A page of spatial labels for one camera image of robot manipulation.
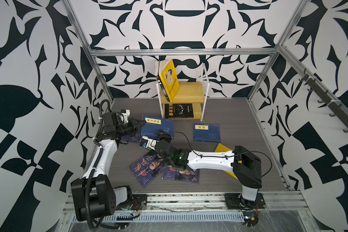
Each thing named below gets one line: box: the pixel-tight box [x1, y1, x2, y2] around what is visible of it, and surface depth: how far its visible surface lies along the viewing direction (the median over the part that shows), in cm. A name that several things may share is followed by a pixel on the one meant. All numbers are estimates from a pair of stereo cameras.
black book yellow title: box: [164, 103, 194, 119], surface depth 109 cm
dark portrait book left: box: [128, 150, 168, 189], surface depth 85 cm
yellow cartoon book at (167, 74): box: [158, 59, 180, 102], surface depth 85 cm
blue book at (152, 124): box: [140, 114, 175, 140], surface depth 83 cm
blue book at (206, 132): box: [192, 123, 221, 143], surface depth 103 cm
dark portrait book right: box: [161, 165, 200, 185], surface depth 83 cm
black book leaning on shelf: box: [154, 60, 171, 102], surface depth 82 cm
